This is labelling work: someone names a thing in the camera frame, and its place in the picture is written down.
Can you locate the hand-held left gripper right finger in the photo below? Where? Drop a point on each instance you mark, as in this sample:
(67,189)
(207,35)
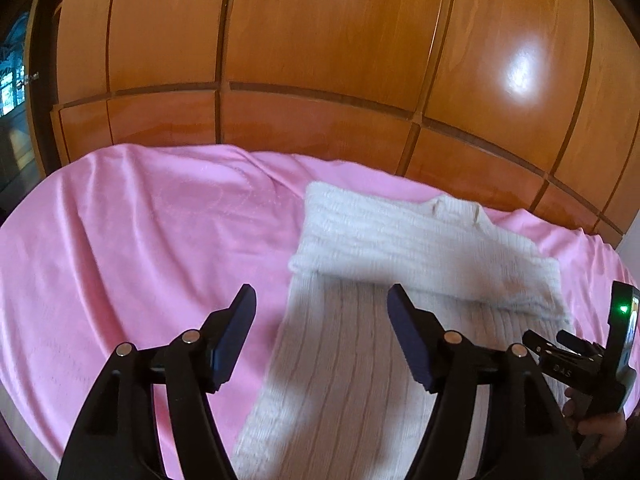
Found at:
(414,347)

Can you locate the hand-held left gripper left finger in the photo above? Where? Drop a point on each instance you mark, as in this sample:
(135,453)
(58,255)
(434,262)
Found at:
(227,352)

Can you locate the window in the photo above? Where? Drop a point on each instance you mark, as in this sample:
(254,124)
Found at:
(12,80)

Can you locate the pink blanket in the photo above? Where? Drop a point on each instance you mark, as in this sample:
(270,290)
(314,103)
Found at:
(125,240)

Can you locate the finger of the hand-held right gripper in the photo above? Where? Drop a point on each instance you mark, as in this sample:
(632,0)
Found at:
(576,344)
(541,346)

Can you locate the white knit sweater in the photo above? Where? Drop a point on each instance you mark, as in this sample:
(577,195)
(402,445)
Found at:
(350,330)

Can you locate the wooden wardrobe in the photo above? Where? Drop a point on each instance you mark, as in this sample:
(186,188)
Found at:
(325,25)

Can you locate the bed mattress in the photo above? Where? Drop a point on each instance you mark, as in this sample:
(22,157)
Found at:
(20,432)

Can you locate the person's right hand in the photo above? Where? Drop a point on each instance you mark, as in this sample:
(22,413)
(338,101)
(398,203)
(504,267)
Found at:
(605,432)

